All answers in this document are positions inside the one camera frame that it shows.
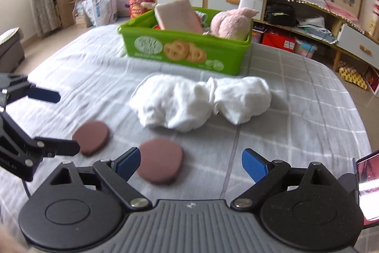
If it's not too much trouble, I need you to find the small white towel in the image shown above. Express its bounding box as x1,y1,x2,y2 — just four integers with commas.
212,76,272,125

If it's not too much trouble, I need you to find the red cardboard box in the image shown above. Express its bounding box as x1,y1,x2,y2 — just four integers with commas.
262,29,297,50

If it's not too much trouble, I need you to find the brown round pad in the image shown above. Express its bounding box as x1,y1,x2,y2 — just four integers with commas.
72,120,110,156
137,137,185,185

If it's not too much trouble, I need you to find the grey checked blanket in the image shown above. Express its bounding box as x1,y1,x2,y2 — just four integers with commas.
0,23,372,242

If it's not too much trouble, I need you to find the green plastic bin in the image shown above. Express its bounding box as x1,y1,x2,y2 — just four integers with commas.
117,5,253,76

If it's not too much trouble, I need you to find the large white towel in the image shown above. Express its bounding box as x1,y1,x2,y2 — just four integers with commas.
129,73,215,133

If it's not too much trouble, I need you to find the red bucket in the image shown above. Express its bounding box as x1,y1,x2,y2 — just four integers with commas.
127,0,155,19

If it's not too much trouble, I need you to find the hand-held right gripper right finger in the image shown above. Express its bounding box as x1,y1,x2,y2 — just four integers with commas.
230,149,344,211

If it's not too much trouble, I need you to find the white foam block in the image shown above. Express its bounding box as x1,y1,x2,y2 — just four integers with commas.
154,0,205,34

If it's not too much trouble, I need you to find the white and blue plastic bag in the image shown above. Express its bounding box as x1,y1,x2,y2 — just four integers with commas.
82,0,119,28

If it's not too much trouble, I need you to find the black bag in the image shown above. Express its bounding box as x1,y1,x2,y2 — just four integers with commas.
264,2,297,28

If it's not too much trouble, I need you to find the clear box with blue lid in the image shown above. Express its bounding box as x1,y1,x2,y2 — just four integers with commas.
294,40,318,58

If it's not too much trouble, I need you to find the yellow egg tray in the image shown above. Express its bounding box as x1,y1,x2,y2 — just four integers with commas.
338,60,368,90

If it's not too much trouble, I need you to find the grey upholstered stool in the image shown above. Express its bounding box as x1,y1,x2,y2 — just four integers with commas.
0,28,26,65

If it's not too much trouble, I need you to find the pink plush rabbit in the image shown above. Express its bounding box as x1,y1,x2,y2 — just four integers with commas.
210,7,259,41

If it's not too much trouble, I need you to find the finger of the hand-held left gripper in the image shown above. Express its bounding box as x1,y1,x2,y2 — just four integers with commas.
33,137,81,157
0,73,62,107

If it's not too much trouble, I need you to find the pile of folded clothes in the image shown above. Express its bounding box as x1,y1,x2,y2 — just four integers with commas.
296,16,338,44

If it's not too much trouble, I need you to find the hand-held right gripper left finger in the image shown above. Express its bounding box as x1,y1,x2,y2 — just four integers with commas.
49,147,152,210

